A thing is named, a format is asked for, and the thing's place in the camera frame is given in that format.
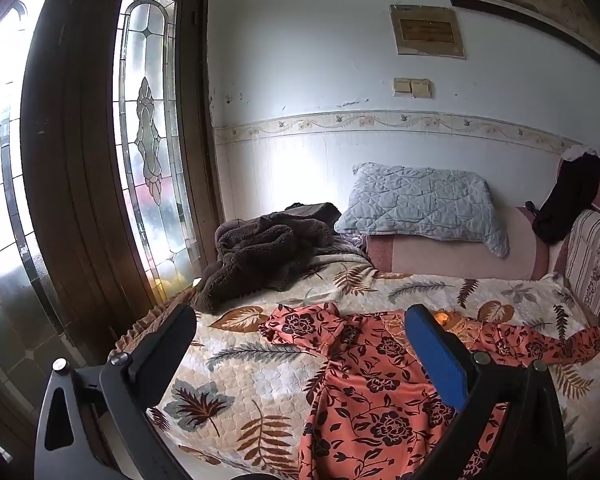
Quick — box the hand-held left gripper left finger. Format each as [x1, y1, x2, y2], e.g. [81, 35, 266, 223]
[34, 302, 198, 480]

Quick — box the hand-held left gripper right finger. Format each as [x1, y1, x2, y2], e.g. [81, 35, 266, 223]
[404, 304, 568, 480]

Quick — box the orange floral garment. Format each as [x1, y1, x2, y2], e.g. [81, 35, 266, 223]
[257, 304, 600, 480]

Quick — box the striped sofa cushion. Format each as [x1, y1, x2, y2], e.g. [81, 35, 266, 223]
[562, 208, 600, 317]

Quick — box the leaf print blanket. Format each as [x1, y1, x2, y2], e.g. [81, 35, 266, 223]
[107, 252, 600, 480]

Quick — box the brown fleece blanket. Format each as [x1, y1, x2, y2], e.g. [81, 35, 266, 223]
[190, 202, 342, 315]

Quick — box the black garment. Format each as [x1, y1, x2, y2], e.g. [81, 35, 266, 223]
[525, 152, 600, 245]

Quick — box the lilac cloth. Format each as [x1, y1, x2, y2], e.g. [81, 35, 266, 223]
[332, 230, 372, 262]

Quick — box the grey quilted pillow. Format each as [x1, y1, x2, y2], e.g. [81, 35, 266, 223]
[334, 162, 510, 259]

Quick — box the pale pink garment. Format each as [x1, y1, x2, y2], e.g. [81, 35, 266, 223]
[560, 130, 600, 172]

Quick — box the arched stained glass panel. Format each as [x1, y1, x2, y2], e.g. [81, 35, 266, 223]
[112, 0, 202, 288]

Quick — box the large stained glass pane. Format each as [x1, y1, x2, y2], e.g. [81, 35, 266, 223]
[0, 0, 88, 411]

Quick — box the brown wooden door frame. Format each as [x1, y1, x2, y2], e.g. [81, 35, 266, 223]
[0, 0, 226, 466]

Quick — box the beige light switch panel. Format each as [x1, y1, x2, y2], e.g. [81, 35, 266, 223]
[392, 77, 432, 99]

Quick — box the wall plaque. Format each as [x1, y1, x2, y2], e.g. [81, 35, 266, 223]
[389, 4, 466, 59]

